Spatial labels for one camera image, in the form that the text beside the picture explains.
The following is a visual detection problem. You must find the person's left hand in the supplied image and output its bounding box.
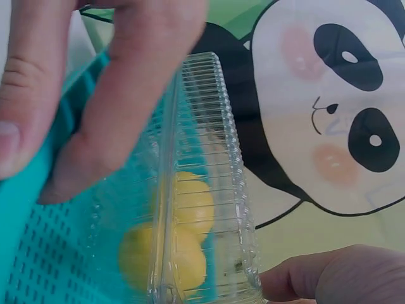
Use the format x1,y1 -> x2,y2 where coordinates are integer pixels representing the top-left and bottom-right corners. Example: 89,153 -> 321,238
0,0 -> 209,205

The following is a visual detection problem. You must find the teal perforated plastic basket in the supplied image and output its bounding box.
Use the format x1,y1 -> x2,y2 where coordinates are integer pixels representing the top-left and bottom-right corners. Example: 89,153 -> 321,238
0,47 -> 222,304

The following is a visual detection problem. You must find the person's right hand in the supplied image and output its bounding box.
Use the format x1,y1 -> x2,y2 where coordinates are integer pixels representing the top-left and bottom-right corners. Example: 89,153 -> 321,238
259,243 -> 405,304

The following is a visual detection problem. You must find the yellow round fruit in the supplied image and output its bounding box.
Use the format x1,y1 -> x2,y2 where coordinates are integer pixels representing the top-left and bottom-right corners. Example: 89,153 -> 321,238
151,170 -> 216,244
117,221 -> 208,291

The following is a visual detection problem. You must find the clear plastic clamshell container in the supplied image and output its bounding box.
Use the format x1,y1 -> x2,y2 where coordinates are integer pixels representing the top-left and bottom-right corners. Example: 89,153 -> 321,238
88,51 -> 264,304

